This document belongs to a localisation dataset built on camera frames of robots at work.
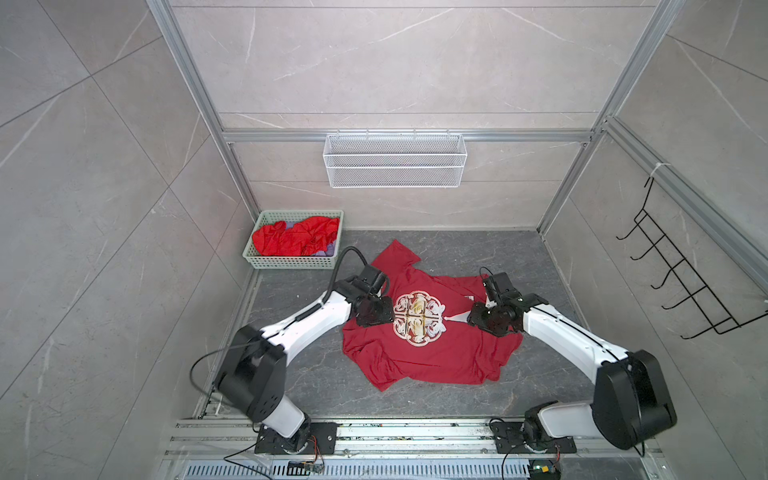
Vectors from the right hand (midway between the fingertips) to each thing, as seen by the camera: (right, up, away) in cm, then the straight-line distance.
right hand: (472, 317), depth 89 cm
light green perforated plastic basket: (-73, +17, +15) cm, 77 cm away
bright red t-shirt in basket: (-57, +25, +21) cm, 65 cm away
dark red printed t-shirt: (-13, -7, +1) cm, 15 cm away
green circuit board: (+12, -33, -19) cm, 40 cm away
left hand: (-25, +3, -3) cm, 25 cm away
